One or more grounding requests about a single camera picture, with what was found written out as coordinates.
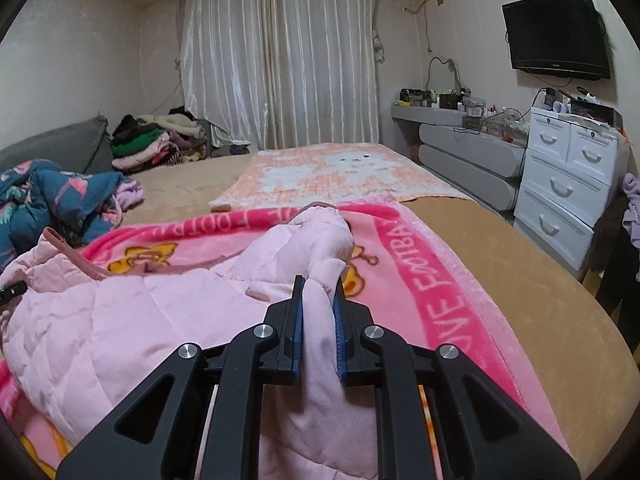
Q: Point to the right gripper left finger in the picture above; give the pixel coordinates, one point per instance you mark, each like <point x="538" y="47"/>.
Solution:
<point x="198" y="414"/>

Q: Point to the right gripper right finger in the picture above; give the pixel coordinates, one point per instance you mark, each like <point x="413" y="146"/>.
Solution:
<point x="439" y="415"/>

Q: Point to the pink quilted jacket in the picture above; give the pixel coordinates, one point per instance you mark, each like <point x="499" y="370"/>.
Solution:
<point x="80" y="339"/>

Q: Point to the pile of folded clothes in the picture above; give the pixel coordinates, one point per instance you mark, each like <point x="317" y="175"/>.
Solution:
<point x="149" y="141"/>

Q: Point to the tan bed sheet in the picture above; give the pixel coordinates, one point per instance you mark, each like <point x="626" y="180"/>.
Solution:
<point x="580" y="357"/>

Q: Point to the pink cartoon fleece blanket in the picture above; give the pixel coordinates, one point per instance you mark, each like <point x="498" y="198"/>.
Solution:
<point x="411" y="281"/>

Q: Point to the lilac hanging garment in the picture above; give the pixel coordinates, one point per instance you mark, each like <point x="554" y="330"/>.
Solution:
<point x="631" y="217"/>

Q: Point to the peach white bear blanket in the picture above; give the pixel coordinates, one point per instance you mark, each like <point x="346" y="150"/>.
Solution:
<point x="330" y="173"/>

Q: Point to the blue floral padded jacket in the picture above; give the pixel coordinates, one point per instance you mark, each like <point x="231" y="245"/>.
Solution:
<point x="37" y="194"/>

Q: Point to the white drawer cabinet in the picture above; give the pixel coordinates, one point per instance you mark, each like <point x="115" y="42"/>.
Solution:
<point x="572" y="170"/>

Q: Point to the white pleated curtain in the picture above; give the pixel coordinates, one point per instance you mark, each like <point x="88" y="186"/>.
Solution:
<point x="282" y="73"/>

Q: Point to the grey wall desk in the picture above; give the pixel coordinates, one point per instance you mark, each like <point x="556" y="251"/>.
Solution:
<point x="483" y="166"/>

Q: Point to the black wall television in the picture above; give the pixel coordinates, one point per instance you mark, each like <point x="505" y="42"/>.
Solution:
<point x="559" y="38"/>

